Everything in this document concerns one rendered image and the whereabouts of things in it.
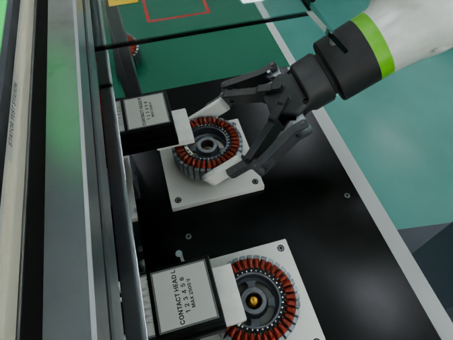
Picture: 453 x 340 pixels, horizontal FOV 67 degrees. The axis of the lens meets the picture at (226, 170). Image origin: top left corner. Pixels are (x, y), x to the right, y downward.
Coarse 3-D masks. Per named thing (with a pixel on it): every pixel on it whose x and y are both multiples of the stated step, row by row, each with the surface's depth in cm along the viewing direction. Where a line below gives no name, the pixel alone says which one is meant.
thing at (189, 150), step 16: (192, 128) 55; (208, 128) 56; (224, 128) 55; (192, 144) 56; (208, 144) 56; (224, 144) 56; (240, 144) 53; (176, 160) 52; (192, 160) 52; (208, 160) 52; (224, 160) 51; (192, 176) 52
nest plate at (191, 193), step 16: (240, 128) 61; (176, 176) 56; (240, 176) 56; (256, 176) 56; (176, 192) 54; (192, 192) 54; (208, 192) 54; (224, 192) 54; (240, 192) 54; (176, 208) 53
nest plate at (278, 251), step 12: (240, 252) 49; (252, 252) 49; (264, 252) 49; (276, 252) 49; (288, 252) 49; (216, 264) 48; (288, 264) 48; (300, 276) 47; (240, 288) 46; (264, 288) 46; (300, 288) 46; (300, 300) 45; (300, 312) 44; (312, 312) 44; (300, 324) 43; (312, 324) 43; (216, 336) 43; (300, 336) 43; (312, 336) 43
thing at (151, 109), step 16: (144, 96) 46; (160, 96) 46; (128, 112) 45; (144, 112) 45; (160, 112) 45; (176, 112) 50; (128, 128) 43; (144, 128) 43; (160, 128) 44; (176, 128) 48; (128, 144) 45; (144, 144) 45; (160, 144) 46; (176, 144) 47
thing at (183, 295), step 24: (192, 264) 34; (168, 288) 32; (192, 288) 32; (216, 288) 32; (168, 312) 31; (192, 312) 31; (216, 312) 31; (240, 312) 35; (168, 336) 30; (192, 336) 32
